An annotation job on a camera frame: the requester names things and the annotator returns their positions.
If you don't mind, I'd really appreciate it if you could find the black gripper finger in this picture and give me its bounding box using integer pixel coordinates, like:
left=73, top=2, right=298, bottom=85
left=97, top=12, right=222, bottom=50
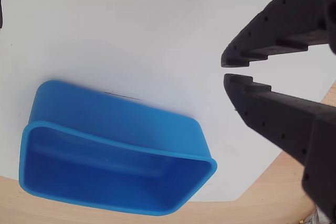
left=220, top=0, right=336, bottom=68
left=224, top=73, right=336, bottom=222

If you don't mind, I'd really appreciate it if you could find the blue rectangular plastic bin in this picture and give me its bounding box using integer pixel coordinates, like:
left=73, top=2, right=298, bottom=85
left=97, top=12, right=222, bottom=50
left=18, top=79, right=218, bottom=217

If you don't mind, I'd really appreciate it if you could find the white table mat sheet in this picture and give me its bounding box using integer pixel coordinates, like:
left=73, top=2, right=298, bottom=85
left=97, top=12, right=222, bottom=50
left=0, top=0, right=336, bottom=204

